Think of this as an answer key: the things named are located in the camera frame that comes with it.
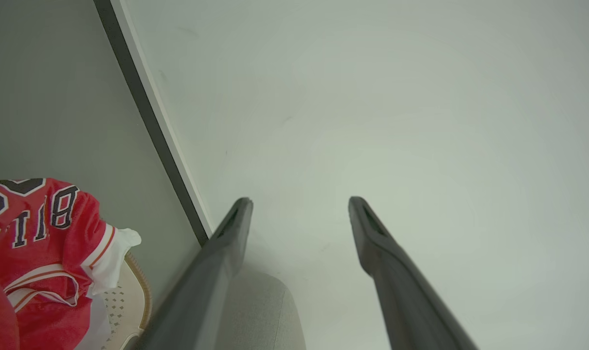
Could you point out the red jersey with black lettering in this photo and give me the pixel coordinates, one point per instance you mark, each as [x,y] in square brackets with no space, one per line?
[41,272]

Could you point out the grey fabric sofa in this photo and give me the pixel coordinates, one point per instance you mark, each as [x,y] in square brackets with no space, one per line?
[265,316]

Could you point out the white laundry basket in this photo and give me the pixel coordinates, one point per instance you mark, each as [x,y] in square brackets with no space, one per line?
[112,265]

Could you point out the black and white baseboard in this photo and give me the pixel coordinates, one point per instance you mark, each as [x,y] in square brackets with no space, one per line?
[146,112]

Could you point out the cream perforated laundry basket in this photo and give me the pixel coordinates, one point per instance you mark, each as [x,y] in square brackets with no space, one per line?
[129,306]

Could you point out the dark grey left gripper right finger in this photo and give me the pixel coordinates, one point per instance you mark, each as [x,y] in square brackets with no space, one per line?
[406,301]

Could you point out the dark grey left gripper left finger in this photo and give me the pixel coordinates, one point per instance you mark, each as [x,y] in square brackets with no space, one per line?
[202,291]

